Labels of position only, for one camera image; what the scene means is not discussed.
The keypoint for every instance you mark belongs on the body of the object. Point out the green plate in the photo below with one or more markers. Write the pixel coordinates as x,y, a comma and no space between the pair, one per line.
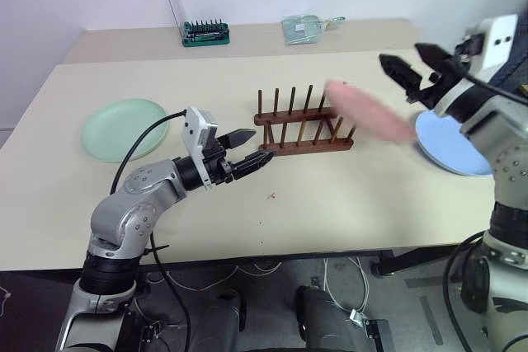
119,129

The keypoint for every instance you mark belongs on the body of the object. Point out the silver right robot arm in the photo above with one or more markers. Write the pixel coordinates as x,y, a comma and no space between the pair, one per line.
509,162

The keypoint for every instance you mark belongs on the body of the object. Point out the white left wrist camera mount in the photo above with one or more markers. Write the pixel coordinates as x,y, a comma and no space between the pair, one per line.
197,133

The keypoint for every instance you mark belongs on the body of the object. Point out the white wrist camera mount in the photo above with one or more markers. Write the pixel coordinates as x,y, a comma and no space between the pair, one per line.
197,133
497,55

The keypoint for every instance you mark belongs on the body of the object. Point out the dark grey rounded shape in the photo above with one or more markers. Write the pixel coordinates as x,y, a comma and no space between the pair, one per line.
218,323
330,319

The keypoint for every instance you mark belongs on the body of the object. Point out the blue plate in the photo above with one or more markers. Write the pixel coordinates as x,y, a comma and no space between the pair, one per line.
445,142

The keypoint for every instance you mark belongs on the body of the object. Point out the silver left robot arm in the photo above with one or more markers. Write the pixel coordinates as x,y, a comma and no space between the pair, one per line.
136,203

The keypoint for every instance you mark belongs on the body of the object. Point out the wooden dish rack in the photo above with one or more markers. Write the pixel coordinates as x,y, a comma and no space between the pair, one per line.
305,146

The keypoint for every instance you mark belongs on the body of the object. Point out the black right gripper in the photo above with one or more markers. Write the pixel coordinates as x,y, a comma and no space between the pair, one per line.
441,82

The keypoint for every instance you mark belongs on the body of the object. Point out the pink plate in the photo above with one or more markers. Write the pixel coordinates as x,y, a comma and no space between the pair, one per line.
371,115

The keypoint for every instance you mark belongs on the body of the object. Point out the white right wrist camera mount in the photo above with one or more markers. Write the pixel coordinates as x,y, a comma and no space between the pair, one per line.
497,55

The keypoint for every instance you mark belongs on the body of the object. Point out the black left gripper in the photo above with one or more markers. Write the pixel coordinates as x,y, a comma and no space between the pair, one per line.
216,162

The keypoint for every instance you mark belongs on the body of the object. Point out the green screwdriver bit set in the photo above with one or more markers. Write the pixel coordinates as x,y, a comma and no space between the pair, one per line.
206,38

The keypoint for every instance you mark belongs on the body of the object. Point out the clear greenish plastic packet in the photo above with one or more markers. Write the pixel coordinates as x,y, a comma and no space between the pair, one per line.
303,30

